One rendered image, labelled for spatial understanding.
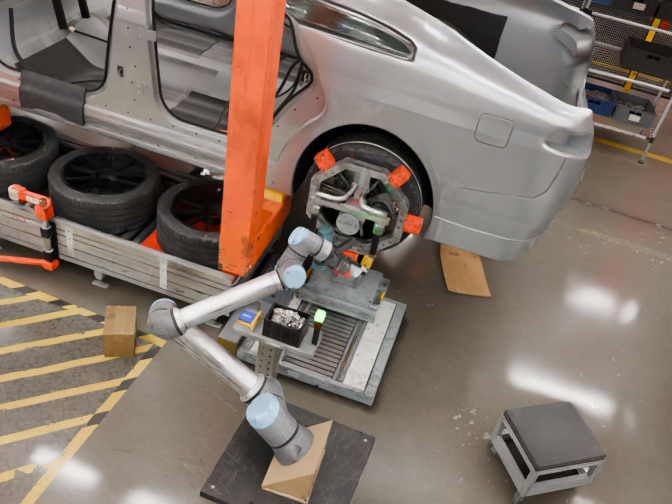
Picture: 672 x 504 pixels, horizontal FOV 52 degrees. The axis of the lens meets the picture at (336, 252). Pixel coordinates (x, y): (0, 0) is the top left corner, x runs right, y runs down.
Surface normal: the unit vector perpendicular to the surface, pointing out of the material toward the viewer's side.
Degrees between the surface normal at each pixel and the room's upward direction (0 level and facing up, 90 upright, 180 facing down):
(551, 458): 0
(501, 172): 90
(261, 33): 90
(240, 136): 90
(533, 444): 0
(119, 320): 0
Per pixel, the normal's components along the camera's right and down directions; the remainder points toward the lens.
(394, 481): 0.16, -0.78
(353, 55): -0.26, 0.40
